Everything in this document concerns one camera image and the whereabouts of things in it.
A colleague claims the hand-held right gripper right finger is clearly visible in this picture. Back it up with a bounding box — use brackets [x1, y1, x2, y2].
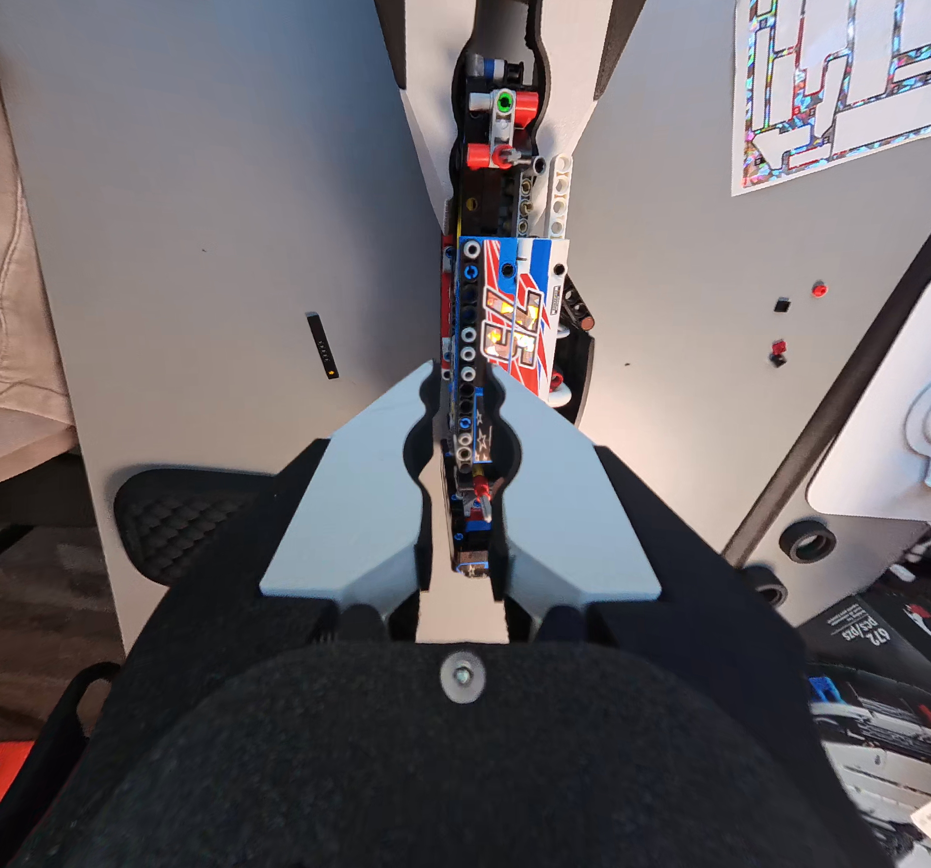
[486, 365, 663, 639]

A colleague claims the lego set cardboard box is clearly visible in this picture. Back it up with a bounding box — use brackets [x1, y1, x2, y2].
[796, 570, 931, 868]

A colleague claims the black bag strap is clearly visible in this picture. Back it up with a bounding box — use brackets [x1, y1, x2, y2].
[29, 660, 123, 811]

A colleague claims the holographic sticker sheet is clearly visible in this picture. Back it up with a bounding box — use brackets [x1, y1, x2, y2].
[731, 0, 931, 197]

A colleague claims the black lego tile yellow arrow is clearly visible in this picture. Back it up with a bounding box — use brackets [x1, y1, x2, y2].
[305, 311, 340, 381]

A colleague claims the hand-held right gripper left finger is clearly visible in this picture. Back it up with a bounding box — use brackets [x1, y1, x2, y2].
[259, 361, 443, 623]

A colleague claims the person's beige sweatshirt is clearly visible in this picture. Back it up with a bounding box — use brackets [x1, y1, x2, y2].
[0, 104, 79, 483]

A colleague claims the blue white lego race car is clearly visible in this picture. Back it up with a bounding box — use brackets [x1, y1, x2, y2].
[436, 52, 599, 581]

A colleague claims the orange traffic cone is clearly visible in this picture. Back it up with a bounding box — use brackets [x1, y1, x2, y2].
[0, 739, 46, 807]

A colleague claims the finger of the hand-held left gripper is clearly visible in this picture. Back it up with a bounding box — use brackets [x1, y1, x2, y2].
[403, 0, 481, 230]
[522, 0, 628, 160]

